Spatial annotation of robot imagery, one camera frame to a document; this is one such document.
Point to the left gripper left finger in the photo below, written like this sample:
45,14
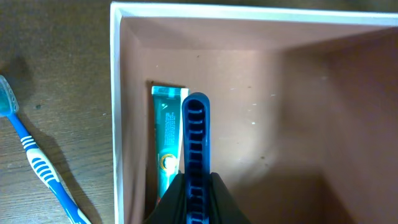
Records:
172,207

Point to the blue white toothbrush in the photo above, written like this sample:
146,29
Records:
39,162

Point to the blue disposable razor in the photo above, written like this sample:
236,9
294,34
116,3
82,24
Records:
196,144

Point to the white cardboard box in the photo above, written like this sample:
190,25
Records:
303,106

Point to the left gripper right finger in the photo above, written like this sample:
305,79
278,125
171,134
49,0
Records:
223,209

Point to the green toothpaste tube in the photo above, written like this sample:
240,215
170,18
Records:
167,102

